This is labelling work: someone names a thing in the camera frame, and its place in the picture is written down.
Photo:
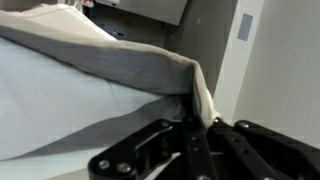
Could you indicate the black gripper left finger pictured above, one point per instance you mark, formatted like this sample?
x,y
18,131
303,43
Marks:
x,y
160,153

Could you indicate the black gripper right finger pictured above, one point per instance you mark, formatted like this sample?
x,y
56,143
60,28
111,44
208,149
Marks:
x,y
266,156

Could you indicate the white cloth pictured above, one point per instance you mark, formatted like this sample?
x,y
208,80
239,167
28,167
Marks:
x,y
66,100

